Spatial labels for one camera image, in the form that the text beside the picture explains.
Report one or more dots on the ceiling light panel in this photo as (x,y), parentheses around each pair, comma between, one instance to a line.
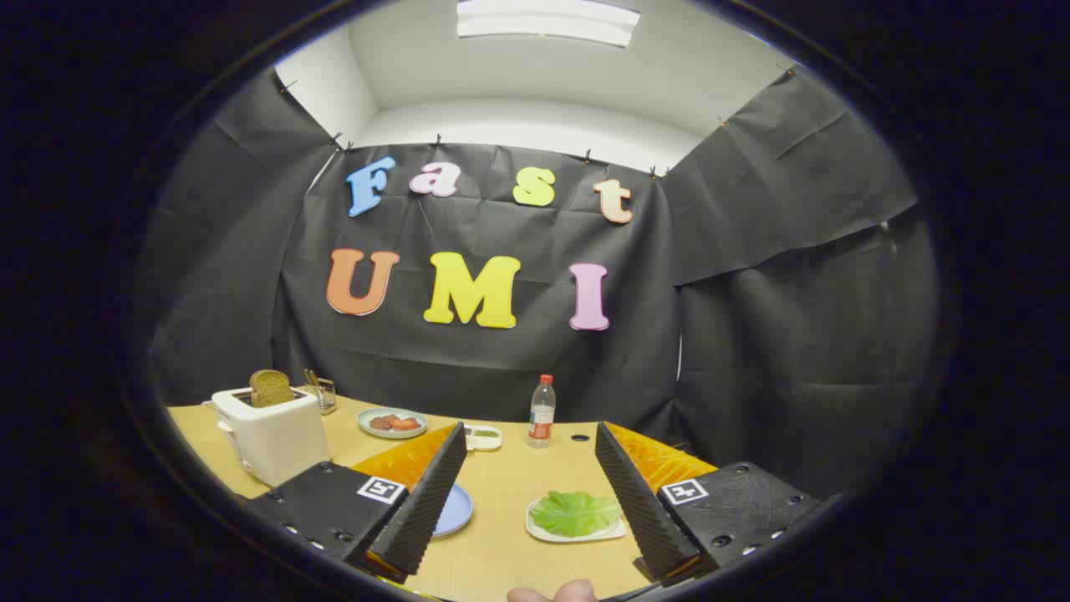
(547,21)

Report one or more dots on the green lettuce leaf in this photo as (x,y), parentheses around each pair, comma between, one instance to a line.
(573,512)

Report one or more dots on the blue round plate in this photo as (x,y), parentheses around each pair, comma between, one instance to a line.
(456,510)

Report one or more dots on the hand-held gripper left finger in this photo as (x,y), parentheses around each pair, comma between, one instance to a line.
(426,510)

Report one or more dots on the white divided seasoning tray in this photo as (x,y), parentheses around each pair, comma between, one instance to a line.
(485,436)

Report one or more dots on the white toaster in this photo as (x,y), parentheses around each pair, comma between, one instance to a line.
(280,439)

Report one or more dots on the pale green round plate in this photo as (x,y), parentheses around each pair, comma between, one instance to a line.
(393,433)

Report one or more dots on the red tomato slice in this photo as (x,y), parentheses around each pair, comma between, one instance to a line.
(405,424)

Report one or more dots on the white square plate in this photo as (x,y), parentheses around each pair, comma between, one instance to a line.
(577,537)

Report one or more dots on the brown bread slice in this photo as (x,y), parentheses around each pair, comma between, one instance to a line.
(270,389)

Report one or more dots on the brown meat slice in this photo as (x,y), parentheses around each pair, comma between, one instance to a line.
(380,423)

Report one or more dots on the clear bottle red cap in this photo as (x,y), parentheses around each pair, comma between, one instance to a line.
(542,414)

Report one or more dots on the black backdrop cloth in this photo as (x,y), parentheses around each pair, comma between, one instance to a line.
(501,368)

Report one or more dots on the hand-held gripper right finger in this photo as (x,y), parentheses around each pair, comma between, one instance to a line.
(639,510)

